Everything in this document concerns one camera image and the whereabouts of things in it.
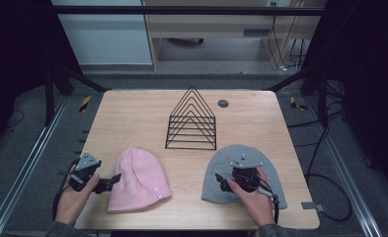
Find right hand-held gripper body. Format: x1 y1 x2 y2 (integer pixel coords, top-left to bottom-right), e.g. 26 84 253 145
229 153 265 194

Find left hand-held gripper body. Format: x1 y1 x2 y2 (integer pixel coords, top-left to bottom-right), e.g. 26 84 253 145
56 151 103 193

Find grey knit beanie hat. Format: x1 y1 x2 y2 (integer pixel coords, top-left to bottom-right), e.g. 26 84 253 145
200 143 288 210

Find pink knit beanie hat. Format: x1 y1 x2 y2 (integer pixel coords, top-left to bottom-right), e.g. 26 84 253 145
107 147 173 214

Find black wire triangular rack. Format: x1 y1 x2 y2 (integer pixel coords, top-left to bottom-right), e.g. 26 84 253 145
164 85 218 152

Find person's right hand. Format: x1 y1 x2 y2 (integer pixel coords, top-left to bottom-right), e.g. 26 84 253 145
226 166 276 229

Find person's left hand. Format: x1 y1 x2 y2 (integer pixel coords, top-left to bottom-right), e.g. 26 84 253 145
54 164 102 228

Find white cabinet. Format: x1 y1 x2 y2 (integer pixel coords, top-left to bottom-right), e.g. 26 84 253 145
50 0 154 66

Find light wooden desk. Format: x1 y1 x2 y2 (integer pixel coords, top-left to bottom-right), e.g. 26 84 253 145
141 0 328 72

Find left hand-held gripper black cable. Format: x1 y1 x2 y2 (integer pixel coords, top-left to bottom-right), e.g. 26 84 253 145
51 158 81 222

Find hand-held gripper black cable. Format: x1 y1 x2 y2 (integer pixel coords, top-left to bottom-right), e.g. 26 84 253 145
51 158 81 222
256 176 280 225

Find right hand-held gripper black cable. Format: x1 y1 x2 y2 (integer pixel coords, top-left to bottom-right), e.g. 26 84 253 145
256 176 280 225

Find aluminium floor rail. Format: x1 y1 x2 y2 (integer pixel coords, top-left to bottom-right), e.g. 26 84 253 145
304 97 385 237
0 97 69 237

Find yellow-handled tool left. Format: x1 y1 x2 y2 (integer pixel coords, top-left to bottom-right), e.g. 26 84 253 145
78 95 93 114

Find yellow-handled tool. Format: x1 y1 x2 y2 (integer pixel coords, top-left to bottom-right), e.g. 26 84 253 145
289 96 308 112
78 95 93 114

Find grey metal table bracket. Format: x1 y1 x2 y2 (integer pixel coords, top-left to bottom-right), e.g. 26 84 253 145
300 201 327 212

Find black metal frame stand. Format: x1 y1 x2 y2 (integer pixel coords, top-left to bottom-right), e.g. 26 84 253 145
42 62 112 127
264 63 331 127

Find yellow-handled tool right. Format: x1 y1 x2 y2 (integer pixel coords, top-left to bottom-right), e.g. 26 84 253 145
289 96 308 112

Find black floor cable loop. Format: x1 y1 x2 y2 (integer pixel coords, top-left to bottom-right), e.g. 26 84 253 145
286 108 353 223

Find hanging black desk cables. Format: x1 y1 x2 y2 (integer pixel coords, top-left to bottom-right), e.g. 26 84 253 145
268 1 306 72

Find black horizontal frame bar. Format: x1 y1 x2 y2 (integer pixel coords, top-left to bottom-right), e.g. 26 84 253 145
51 5 328 17

